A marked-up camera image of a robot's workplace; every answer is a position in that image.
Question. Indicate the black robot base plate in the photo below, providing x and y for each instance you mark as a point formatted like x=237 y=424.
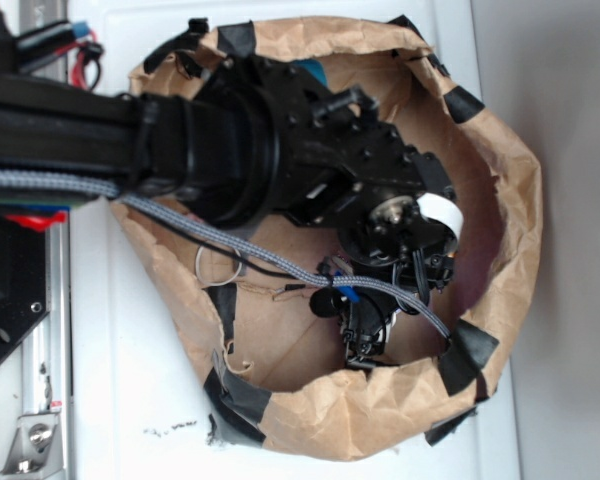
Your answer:
x=23 y=284

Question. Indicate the metal corner bracket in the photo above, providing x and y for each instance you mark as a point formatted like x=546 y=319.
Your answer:
x=36 y=451

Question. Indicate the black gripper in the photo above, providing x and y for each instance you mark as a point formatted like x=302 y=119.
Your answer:
x=394 y=208

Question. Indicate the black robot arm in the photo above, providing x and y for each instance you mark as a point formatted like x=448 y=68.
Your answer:
x=261 y=137

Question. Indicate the white rubber band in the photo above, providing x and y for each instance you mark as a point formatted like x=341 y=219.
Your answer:
x=215 y=268

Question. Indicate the brown paper bag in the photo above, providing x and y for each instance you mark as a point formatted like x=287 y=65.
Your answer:
x=273 y=371

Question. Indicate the aluminium frame rail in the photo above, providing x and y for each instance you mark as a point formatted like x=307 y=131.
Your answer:
x=47 y=351

